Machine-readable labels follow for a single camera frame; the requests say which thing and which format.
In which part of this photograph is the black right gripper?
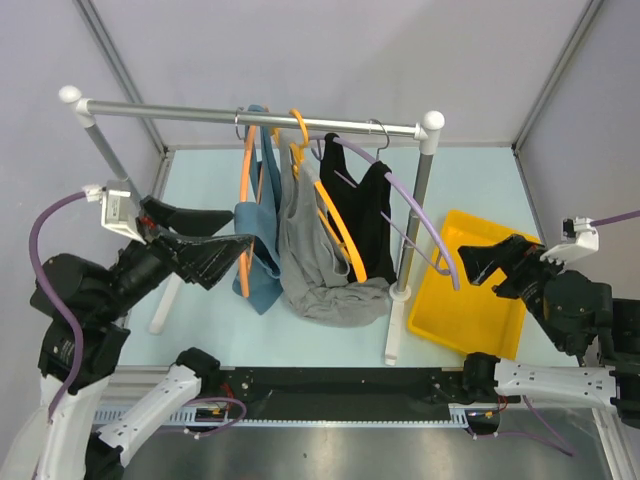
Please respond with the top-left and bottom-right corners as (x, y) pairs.
(454, 232), (571, 351)

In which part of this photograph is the black tank top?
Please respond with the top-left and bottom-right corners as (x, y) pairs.
(320, 133), (397, 284)

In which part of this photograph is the orange hanger with metal hook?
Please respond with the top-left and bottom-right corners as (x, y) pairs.
(233, 105), (272, 297)

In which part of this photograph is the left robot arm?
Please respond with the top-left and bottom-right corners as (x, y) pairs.
(29, 197), (251, 479)

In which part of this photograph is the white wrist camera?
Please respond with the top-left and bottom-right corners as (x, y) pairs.
(82, 180), (145, 244)
(540, 217), (599, 265)

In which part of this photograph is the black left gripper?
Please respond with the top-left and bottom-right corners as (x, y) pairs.
(97, 192), (256, 316)

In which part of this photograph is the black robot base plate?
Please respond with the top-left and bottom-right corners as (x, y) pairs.
(216, 367), (498, 419)

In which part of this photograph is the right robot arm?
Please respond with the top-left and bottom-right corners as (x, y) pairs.
(458, 234), (639, 428)

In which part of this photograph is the grey tank top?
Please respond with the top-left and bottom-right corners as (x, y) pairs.
(278, 131), (389, 328)

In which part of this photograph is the yellow plastic bin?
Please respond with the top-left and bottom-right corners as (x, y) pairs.
(407, 210), (525, 360)

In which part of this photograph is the purple plastic hanger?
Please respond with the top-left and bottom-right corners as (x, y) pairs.
(310, 111), (461, 291)

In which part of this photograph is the silver white clothes rack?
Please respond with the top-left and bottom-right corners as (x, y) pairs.
(58, 85), (460, 365)

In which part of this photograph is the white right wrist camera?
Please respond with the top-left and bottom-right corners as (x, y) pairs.
(540, 217), (599, 265)

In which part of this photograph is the blue tank top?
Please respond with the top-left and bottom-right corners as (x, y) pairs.
(231, 104), (284, 316)

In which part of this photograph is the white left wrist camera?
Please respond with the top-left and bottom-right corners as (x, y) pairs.
(82, 180), (145, 244)

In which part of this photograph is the white slotted cable duct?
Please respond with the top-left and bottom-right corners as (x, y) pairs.
(93, 403), (501, 429)

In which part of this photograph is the orange plastic hanger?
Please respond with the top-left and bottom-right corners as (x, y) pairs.
(288, 108), (368, 283)

